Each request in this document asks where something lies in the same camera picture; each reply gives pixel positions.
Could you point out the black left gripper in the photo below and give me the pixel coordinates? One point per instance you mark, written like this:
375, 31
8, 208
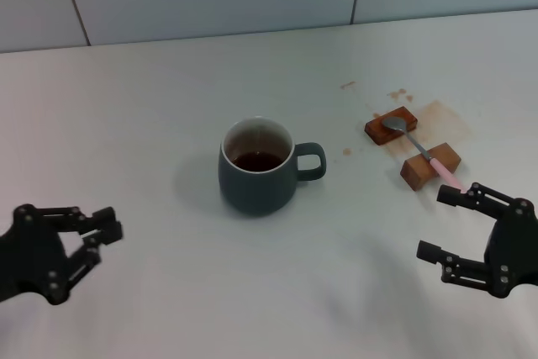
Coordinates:
29, 254

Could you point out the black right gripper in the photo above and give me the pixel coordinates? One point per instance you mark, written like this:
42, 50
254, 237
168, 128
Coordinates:
515, 249

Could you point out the grey ceramic mug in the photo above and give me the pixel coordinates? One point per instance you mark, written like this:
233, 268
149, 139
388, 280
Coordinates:
252, 195

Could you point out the light brown wooden block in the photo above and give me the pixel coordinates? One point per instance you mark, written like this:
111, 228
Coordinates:
416, 172

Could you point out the dark brown wooden block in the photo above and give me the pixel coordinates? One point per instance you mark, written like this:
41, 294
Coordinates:
378, 135

